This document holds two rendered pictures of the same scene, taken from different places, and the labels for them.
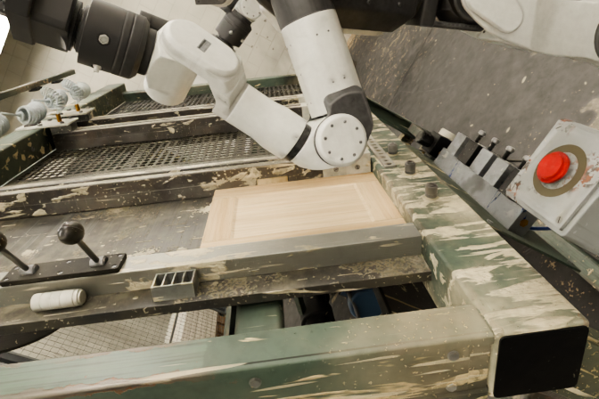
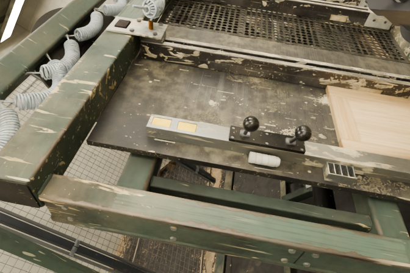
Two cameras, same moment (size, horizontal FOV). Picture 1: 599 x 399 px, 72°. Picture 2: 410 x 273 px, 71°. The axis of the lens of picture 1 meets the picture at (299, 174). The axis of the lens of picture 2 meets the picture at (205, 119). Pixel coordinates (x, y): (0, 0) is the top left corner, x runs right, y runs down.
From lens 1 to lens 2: 57 cm
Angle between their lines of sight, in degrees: 23
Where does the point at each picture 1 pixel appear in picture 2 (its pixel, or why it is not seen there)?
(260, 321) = (390, 213)
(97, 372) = (342, 244)
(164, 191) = (292, 76)
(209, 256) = (362, 159)
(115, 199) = (257, 71)
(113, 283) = (296, 158)
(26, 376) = (297, 231)
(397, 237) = not seen: outside the picture
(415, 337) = not seen: outside the picture
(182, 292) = (345, 181)
